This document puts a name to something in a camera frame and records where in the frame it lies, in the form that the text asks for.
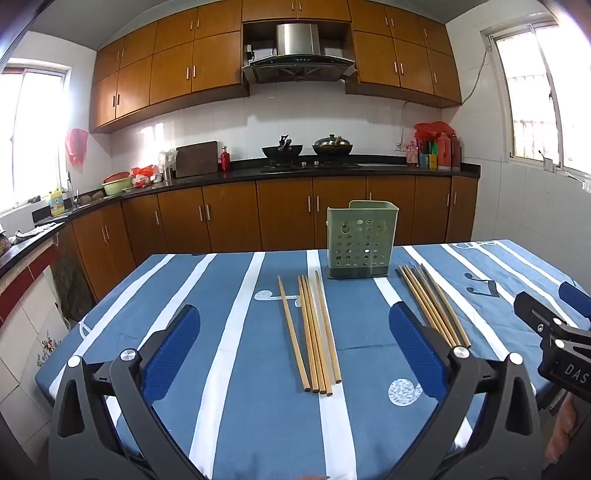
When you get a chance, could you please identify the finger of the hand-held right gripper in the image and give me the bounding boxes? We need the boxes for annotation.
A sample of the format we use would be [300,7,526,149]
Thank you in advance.
[558,281,591,325]
[513,291,568,345]

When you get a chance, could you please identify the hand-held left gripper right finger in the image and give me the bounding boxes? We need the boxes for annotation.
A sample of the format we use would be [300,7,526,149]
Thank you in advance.
[389,302,542,480]

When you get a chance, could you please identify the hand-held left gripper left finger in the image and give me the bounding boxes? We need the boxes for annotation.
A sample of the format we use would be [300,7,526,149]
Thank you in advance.
[48,304,206,480]

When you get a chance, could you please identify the dark wooden chopstick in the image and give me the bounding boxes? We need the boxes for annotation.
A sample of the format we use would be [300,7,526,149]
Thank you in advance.
[412,265,465,348]

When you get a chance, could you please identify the green perforated utensil holder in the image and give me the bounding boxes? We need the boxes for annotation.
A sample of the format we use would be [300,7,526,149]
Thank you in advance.
[326,200,400,281]

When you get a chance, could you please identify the person's right hand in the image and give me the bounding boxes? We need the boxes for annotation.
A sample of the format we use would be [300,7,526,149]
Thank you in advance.
[545,394,579,465]

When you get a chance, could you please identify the blue white striped tablecloth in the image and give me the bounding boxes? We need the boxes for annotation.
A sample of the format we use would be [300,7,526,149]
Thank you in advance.
[35,239,591,480]

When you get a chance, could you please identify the wooden base cabinets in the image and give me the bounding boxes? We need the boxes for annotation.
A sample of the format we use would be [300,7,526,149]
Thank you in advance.
[56,175,479,303]

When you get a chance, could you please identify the green basin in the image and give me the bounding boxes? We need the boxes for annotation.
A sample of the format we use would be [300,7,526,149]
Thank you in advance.
[102,172,135,197]

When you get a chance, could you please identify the red white plastic bag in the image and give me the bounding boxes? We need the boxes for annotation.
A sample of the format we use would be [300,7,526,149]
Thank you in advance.
[130,165,163,188]

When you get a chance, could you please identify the grey dish cloth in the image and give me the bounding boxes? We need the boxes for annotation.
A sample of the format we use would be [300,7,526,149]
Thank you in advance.
[11,221,64,246]

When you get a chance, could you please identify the colourful seasoning boxes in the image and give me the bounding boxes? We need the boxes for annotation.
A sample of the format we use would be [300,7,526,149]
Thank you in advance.
[418,141,440,169]

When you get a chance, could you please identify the red oil bottle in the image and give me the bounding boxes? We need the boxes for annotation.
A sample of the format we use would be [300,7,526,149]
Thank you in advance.
[436,132,452,171]

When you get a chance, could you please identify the jar with clear plastic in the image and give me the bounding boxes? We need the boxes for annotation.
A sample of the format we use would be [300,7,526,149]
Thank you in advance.
[159,150,179,181]

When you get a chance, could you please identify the black kitchen countertop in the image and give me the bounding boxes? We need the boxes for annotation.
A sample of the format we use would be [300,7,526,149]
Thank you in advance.
[0,154,481,278]

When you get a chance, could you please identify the dark wooden cutting board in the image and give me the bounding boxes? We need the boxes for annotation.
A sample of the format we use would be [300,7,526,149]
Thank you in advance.
[175,141,219,179]

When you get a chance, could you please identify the black gas stove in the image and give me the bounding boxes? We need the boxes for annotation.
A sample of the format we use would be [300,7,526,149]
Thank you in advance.
[260,158,362,173]

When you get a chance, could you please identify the large barred window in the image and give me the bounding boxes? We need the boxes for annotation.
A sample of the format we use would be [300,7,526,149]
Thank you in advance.
[479,11,591,175]

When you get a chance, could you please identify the dark lidded pot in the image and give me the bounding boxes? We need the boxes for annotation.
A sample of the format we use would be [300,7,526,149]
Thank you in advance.
[311,134,354,157]

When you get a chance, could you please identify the hanging red plastic bag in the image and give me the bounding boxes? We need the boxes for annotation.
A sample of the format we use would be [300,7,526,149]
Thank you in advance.
[65,128,90,166]

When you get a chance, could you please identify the black wok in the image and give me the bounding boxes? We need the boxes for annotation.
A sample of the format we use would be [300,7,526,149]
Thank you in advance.
[261,134,304,160]

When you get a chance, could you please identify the small kitchen window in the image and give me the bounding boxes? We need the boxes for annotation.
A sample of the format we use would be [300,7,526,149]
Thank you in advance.
[0,65,74,217]

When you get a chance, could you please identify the steel range hood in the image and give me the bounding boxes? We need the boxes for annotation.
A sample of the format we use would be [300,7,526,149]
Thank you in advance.
[241,23,359,84]

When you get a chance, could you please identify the wooden cabinet above hood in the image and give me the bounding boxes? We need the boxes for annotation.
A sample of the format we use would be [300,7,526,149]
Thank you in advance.
[241,0,353,24]

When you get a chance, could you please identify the wall cable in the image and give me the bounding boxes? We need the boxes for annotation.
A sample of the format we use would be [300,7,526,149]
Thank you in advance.
[454,45,491,105]

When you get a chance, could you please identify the long wooden wall cabinet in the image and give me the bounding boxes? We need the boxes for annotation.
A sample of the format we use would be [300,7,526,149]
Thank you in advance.
[89,8,250,134]

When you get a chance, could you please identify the short wooden wall cabinet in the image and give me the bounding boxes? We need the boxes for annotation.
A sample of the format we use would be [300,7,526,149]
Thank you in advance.
[345,4,463,108]

